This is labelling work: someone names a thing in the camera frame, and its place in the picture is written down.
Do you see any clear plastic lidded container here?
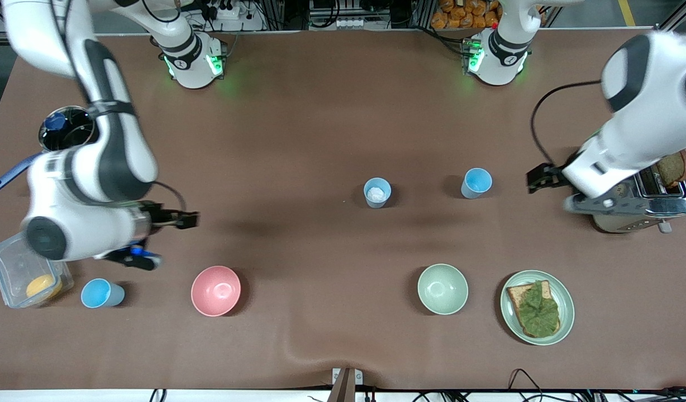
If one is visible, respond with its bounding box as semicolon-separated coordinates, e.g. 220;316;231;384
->
0;231;74;309

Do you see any light blue plastic cup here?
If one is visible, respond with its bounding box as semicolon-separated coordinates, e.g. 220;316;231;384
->
363;178;392;209
461;167;493;199
80;278;126;309

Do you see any aluminium frame profile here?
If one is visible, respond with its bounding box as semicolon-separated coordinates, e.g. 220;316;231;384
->
656;0;686;32

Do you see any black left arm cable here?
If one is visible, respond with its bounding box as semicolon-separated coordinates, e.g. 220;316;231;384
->
530;80;604;167

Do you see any pink bowl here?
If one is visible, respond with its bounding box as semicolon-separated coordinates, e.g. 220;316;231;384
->
190;265;242;317

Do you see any thin black cable loop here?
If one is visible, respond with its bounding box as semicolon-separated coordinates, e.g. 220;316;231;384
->
508;368;545;395

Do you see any brown toast slice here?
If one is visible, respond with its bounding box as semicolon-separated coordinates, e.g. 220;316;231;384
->
506;280;561;339

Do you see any brown bread slice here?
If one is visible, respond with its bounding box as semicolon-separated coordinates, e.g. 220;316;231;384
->
656;150;686;189

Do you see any yellow round fruit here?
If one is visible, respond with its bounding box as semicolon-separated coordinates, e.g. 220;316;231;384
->
26;274;63;303

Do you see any grey metal camera bracket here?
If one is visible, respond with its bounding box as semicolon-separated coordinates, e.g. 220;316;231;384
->
327;367;364;402

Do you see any black pot blue handle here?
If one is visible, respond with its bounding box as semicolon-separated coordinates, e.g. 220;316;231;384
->
0;105;98;192

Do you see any beige chrome toaster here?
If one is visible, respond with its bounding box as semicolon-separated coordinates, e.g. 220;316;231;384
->
586;150;686;234

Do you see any green lettuce leaf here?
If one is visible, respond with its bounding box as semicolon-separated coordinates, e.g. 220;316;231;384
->
515;281;561;338

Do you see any pale green bowl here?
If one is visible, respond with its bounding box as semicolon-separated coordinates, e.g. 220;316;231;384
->
417;264;469;316

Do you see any brown table cloth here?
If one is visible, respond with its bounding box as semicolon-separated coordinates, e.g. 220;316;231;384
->
0;31;686;391

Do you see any pale green plate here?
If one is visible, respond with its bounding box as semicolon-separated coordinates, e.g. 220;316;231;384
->
500;270;575;346

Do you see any bag of orange packets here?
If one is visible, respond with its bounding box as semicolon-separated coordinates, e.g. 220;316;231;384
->
431;0;501;30

